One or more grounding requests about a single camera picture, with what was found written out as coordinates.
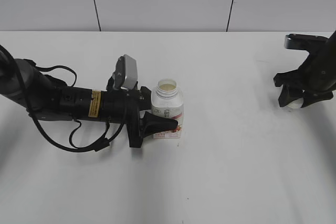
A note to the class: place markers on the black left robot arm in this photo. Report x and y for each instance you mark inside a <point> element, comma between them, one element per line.
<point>52,99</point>

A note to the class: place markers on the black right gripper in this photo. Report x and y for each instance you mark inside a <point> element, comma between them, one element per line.
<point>315,75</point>

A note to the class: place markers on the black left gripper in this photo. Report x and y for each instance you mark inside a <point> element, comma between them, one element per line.
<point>123,107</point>

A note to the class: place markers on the white plastic bottle cap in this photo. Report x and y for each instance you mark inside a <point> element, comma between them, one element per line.
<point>296,104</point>

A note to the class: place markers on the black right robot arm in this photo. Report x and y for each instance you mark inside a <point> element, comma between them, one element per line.
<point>327,47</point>

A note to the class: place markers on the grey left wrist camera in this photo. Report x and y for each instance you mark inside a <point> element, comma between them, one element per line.
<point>125,75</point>

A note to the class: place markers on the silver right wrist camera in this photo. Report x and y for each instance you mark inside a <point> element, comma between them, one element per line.
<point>307,43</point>

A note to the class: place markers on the white yili changqing yogurt bottle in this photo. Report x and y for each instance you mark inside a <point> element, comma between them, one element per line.
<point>167,102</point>

